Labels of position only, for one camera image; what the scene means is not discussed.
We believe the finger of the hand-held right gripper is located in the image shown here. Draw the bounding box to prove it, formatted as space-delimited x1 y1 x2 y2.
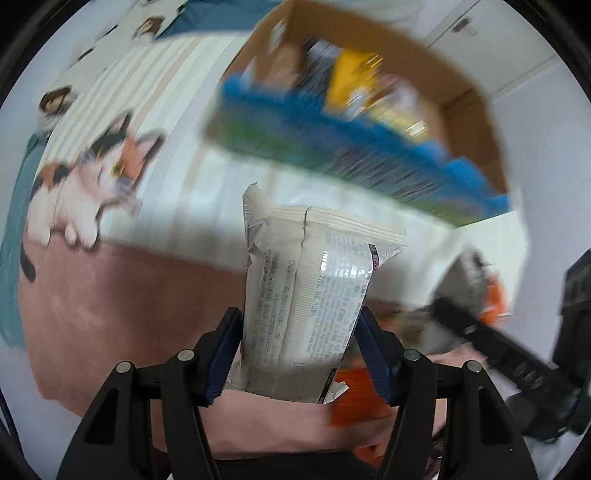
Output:
431 298 555 393

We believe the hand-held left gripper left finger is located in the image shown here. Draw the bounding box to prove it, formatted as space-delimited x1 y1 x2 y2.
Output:
55 308 243 480

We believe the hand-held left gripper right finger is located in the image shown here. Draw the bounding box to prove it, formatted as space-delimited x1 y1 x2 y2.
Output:
355 307 539 480

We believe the cream snack packet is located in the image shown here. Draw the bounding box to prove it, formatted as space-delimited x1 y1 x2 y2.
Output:
242 182 408 404

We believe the cardboard box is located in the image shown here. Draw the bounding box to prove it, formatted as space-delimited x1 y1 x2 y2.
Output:
203 0 514 228

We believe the orange snack packet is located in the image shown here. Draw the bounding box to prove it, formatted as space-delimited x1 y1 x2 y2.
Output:
331 367 393 467

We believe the cat printed striped blanket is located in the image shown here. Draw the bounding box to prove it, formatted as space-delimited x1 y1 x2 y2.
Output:
18 34 532 462

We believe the teal bedsheet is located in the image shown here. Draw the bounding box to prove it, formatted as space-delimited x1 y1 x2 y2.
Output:
0 133 47 348

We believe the large yellow snack packet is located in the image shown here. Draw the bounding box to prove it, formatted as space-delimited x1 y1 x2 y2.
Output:
325 46 386 121

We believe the white door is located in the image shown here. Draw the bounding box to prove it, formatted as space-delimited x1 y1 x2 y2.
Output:
424 0 571 104

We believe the bear printed white pillow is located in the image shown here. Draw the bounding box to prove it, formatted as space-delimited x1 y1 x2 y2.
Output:
34 0 190 136

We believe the blue duvet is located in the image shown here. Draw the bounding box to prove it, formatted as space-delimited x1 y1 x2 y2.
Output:
156 0 283 43

